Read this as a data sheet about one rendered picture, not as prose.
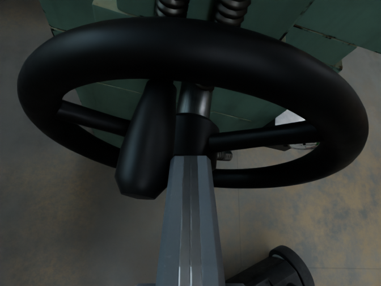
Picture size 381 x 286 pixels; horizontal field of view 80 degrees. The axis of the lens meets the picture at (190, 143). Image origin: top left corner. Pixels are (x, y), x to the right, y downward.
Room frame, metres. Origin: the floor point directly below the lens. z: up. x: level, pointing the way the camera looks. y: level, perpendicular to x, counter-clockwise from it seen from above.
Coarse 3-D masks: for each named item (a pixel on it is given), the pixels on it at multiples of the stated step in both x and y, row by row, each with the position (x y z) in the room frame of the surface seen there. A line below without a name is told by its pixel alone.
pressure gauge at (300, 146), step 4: (292, 144) 0.30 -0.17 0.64; (296, 144) 0.30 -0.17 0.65; (300, 144) 0.31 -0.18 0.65; (308, 144) 0.31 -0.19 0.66; (312, 144) 0.31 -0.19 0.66; (292, 148) 0.30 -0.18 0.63; (296, 148) 0.31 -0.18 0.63; (300, 148) 0.31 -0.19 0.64; (304, 148) 0.31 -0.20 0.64; (308, 148) 0.32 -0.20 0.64; (312, 148) 0.32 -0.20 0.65
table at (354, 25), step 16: (96, 0) 0.12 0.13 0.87; (112, 0) 0.13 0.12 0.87; (320, 0) 0.29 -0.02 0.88; (336, 0) 0.30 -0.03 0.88; (352, 0) 0.31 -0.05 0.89; (368, 0) 0.31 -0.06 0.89; (96, 16) 0.11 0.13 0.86; (112, 16) 0.12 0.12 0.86; (128, 16) 0.12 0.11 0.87; (304, 16) 0.29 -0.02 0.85; (320, 16) 0.30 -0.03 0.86; (336, 16) 0.31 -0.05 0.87; (352, 16) 0.31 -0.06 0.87; (368, 16) 0.32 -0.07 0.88; (320, 32) 0.31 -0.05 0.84; (336, 32) 0.32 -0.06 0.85; (352, 32) 0.32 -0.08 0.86; (368, 32) 0.33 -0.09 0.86; (368, 48) 0.34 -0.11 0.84
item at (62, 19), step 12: (48, 0) 0.15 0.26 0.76; (60, 0) 0.16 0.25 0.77; (72, 0) 0.17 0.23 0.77; (84, 0) 0.17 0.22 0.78; (48, 12) 0.15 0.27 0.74; (60, 12) 0.16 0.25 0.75; (72, 12) 0.16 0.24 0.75; (84, 12) 0.17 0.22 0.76; (60, 24) 0.15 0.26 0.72; (72, 24) 0.16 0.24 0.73; (84, 24) 0.17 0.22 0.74
